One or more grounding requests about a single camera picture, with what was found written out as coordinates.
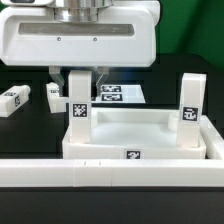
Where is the white front fence bar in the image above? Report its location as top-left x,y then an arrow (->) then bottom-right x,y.
0,159 -> 224,187

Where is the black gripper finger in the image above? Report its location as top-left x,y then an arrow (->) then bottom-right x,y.
49,66 -> 70,97
92,67 -> 109,97

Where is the white fence bar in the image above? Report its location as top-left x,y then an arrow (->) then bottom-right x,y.
0,159 -> 224,187
200,116 -> 224,161

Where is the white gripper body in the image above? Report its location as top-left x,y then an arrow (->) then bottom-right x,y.
0,0 -> 161,67

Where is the white tag mat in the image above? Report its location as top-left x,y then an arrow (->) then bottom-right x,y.
92,84 -> 145,103

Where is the white right fence bar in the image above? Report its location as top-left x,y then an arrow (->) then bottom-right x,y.
200,116 -> 224,161

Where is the white desk top tray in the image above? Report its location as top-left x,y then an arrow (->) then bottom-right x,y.
62,108 -> 206,159

